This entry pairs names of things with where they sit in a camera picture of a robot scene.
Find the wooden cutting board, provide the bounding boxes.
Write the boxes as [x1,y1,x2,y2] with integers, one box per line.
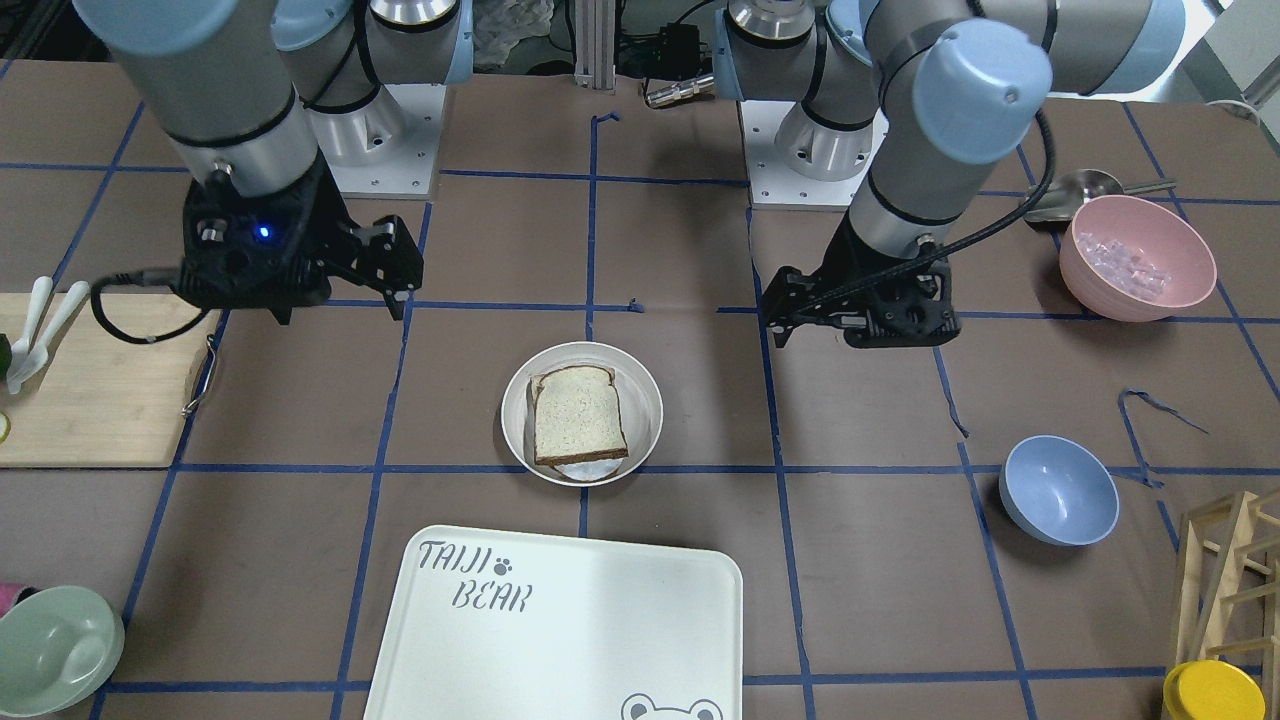
[1,309,218,468]

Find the white plastic tongs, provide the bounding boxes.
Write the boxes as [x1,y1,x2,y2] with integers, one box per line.
[5,275,90,395]

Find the yellow cup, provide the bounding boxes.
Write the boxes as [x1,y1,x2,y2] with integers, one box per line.
[1162,659,1266,719]

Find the round cream plate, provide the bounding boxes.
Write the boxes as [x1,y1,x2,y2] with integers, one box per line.
[498,341,666,487]

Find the metal ice scoop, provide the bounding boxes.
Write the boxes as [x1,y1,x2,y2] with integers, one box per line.
[1021,169,1178,224]

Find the bread slice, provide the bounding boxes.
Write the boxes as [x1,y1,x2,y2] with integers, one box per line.
[532,365,628,466]

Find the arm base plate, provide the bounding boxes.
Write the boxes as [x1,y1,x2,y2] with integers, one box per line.
[739,100,888,211]
[308,85,448,200]

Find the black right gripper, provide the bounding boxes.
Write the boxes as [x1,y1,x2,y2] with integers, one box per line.
[172,152,424,325]

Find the pink cloth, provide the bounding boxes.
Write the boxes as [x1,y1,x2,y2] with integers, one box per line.
[0,582,40,615]

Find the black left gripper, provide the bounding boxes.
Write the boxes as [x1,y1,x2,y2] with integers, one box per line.
[763,217,961,348]

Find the aluminium frame post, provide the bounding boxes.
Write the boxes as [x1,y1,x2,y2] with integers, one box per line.
[573,1,618,94]

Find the light green bowl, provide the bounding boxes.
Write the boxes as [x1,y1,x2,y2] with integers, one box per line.
[1,585,125,717]

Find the blue bowl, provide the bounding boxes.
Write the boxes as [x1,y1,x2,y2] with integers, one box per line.
[998,436,1120,547]

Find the pink bowl with ice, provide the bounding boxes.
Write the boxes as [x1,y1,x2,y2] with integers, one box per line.
[1059,195,1219,322]

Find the wooden cup rack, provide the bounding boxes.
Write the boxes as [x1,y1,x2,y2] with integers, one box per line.
[1166,491,1277,719]

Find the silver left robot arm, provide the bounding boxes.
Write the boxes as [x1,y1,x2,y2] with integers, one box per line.
[712,1,1187,348]

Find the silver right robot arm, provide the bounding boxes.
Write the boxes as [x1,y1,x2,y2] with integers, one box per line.
[76,1,474,338]

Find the cream bear tray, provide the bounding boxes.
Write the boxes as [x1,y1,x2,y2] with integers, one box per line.
[364,525,742,719]

